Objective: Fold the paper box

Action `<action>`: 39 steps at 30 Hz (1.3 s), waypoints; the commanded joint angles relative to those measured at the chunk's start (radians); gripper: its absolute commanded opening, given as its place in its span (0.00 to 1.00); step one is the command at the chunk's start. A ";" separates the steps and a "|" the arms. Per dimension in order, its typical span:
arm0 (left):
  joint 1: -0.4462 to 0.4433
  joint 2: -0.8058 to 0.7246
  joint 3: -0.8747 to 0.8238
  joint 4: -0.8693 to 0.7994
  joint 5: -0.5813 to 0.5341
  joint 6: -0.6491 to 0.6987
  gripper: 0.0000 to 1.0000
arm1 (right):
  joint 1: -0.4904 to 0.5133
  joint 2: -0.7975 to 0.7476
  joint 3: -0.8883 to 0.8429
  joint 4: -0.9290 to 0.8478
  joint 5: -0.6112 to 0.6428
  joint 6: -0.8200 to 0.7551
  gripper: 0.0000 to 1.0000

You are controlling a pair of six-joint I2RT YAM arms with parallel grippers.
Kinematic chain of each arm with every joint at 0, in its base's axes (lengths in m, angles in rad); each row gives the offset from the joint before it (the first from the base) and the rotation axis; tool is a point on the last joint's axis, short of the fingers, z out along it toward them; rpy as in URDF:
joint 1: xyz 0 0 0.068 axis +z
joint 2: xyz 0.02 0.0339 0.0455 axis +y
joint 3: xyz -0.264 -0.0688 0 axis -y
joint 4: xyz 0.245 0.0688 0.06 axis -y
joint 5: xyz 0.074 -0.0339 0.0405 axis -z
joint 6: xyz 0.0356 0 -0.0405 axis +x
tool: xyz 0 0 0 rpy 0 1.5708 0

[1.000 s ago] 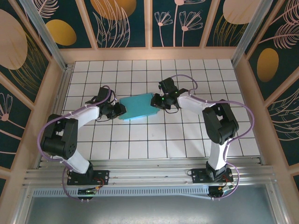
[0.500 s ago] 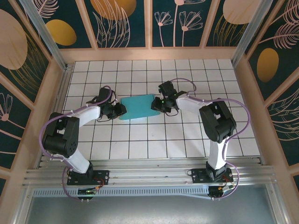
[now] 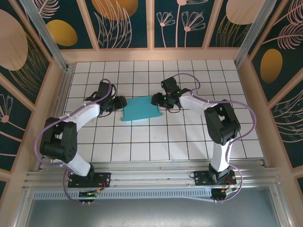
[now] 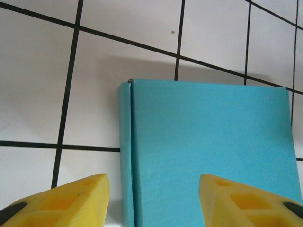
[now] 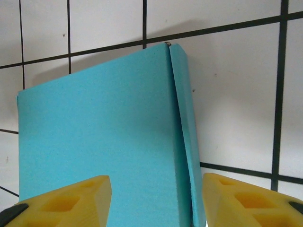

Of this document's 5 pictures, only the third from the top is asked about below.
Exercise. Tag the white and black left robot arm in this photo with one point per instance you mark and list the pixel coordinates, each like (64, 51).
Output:
(71, 132)

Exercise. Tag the aluminium left corner post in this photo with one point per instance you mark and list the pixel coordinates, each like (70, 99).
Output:
(45, 30)

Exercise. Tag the aluminium corner post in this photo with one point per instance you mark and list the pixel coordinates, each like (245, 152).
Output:
(45, 30)
(251, 30)

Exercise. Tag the aluminium base frame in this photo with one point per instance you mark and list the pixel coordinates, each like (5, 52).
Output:
(151, 176)

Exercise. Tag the aluminium side rail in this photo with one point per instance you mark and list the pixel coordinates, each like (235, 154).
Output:
(61, 94)

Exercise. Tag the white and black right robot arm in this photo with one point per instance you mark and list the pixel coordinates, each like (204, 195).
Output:
(222, 123)

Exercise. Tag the aluminium right corner post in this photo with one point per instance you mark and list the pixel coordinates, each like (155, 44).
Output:
(251, 30)

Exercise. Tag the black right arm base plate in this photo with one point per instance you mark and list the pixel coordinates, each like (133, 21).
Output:
(201, 177)

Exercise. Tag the teal paper box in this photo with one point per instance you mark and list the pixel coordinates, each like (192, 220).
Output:
(142, 110)

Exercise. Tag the grey metal sheet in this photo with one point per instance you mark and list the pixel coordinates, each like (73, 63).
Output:
(151, 215)

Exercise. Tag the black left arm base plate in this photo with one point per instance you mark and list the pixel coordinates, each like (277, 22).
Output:
(104, 178)

